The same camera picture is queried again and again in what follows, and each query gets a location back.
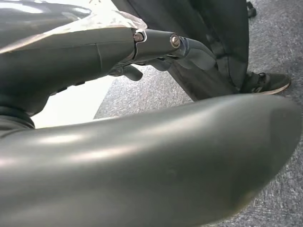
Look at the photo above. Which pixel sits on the ribbed grey left arm sleeve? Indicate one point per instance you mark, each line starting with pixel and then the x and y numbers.
pixel 13 120

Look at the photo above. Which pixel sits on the person's dark shoe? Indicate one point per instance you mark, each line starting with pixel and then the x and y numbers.
pixel 251 9
pixel 270 83

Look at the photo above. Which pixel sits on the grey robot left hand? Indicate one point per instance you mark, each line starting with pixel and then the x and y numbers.
pixel 151 163

